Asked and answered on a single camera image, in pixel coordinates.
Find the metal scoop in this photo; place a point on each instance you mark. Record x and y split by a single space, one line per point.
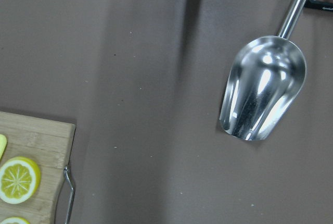
266 76

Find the bamboo cutting board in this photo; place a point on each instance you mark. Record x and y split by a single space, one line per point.
35 155

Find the yellow plastic knife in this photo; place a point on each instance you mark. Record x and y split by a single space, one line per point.
3 143

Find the lemon slice near knife tip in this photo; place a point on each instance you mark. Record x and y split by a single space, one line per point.
14 220

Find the lemon half near handle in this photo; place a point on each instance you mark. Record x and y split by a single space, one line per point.
20 179

